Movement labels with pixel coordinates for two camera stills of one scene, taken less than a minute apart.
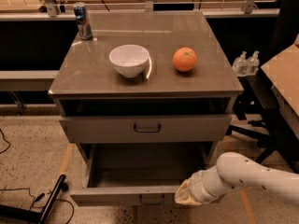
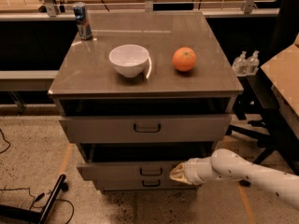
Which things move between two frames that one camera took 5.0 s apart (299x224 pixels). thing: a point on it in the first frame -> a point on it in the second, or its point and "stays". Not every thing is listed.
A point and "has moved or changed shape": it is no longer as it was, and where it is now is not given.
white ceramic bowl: (129, 60) stays
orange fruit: (184, 59) stays
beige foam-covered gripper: (197, 189) -> (193, 172)
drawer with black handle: (143, 129) stays
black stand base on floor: (36, 216) stays
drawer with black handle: (138, 175) has moved or changed shape
